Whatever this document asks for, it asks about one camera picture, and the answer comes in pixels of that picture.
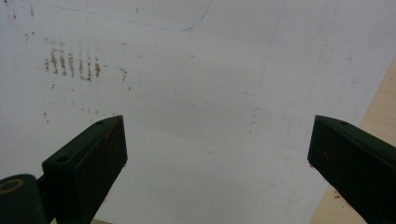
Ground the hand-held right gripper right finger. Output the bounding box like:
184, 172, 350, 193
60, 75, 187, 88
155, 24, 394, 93
307, 115, 396, 224

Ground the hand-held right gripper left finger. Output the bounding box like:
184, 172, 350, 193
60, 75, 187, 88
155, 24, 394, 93
41, 115, 129, 224

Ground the white paper sheet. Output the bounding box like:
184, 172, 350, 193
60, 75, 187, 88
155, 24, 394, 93
0, 0, 396, 224

